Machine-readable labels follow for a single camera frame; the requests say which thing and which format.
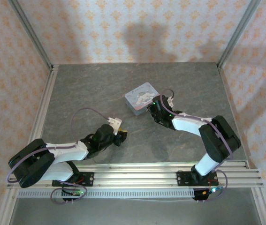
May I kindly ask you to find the cartoon print tin box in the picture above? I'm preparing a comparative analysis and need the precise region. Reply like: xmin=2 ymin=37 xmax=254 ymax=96
xmin=124 ymin=82 xmax=161 ymax=117

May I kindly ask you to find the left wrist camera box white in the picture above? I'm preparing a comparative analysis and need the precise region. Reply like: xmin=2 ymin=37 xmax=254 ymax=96
xmin=106 ymin=117 xmax=122 ymax=136

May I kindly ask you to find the aluminium mounting rail beam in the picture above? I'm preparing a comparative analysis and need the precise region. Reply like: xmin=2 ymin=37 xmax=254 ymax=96
xmin=7 ymin=161 xmax=264 ymax=188

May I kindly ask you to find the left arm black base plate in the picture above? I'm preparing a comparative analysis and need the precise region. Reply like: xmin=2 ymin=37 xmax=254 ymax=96
xmin=52 ymin=172 xmax=94 ymax=188

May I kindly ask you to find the slotted grey cable duct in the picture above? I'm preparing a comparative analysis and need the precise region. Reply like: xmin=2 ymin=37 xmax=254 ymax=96
xmin=17 ymin=188 xmax=196 ymax=199

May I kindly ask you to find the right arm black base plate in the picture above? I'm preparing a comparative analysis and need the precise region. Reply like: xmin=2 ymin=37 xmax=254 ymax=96
xmin=176 ymin=170 xmax=218 ymax=188

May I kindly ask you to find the aluminium side rail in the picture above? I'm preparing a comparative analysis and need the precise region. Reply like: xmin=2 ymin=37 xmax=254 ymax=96
xmin=20 ymin=65 xmax=60 ymax=169

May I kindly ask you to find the aluminium frame post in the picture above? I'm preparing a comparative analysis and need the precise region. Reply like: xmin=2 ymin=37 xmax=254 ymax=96
xmin=8 ymin=0 xmax=53 ymax=70
xmin=217 ymin=0 xmax=262 ymax=68

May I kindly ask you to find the aluminium frame leg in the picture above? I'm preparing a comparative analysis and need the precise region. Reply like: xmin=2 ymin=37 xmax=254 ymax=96
xmin=0 ymin=187 xmax=18 ymax=225
xmin=251 ymin=187 xmax=266 ymax=225

